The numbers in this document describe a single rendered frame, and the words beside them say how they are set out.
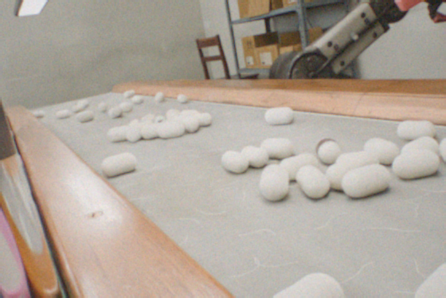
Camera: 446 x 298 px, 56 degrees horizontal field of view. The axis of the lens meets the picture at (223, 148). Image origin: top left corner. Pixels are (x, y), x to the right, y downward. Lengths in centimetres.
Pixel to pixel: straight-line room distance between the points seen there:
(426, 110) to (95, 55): 486
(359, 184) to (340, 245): 6
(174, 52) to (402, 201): 520
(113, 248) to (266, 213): 11
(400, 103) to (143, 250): 36
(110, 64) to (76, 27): 53
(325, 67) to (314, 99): 47
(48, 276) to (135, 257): 4
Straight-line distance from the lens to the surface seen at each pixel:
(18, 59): 513
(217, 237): 27
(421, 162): 32
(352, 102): 55
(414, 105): 49
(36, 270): 19
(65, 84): 515
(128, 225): 25
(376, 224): 26
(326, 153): 36
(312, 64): 107
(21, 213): 19
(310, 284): 18
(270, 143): 40
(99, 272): 21
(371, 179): 29
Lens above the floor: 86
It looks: 14 degrees down
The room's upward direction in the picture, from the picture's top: 10 degrees counter-clockwise
